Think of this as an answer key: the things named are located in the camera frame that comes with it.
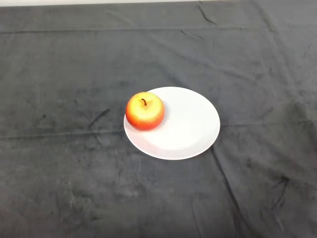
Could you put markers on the black cloth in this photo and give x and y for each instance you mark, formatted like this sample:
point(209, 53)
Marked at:
point(158, 198)

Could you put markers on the white round plate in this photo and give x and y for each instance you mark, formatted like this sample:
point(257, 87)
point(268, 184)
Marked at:
point(183, 129)

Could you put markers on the red and yellow apple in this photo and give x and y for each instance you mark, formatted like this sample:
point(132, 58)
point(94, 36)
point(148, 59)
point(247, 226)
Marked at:
point(144, 111)

